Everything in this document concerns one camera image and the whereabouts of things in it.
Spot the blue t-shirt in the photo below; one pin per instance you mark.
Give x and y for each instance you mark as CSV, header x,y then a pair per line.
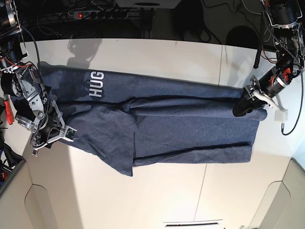
x,y
130,120

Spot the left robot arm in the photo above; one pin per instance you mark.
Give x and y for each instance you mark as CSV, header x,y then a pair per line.
x,y
281,19

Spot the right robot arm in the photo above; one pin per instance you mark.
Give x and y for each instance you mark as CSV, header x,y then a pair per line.
x,y
23,82

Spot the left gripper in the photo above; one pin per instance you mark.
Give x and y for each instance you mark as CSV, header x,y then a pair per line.
x,y
262,91

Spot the red handled cutters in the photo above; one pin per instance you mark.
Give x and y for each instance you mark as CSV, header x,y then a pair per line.
x,y
8,111

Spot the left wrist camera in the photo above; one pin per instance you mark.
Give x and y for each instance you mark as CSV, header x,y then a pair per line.
x,y
281,116

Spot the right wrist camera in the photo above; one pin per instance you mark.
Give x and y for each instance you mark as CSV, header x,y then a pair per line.
x,y
69,134

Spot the grey storage bin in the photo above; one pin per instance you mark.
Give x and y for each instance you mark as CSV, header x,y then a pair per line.
x,y
10,164

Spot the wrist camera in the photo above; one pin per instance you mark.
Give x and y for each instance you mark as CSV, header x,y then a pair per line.
x,y
69,134
281,116

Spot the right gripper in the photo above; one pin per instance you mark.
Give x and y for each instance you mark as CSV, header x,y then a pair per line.
x,y
51,131

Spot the black power strip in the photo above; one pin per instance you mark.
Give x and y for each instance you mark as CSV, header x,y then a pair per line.
x,y
113,14

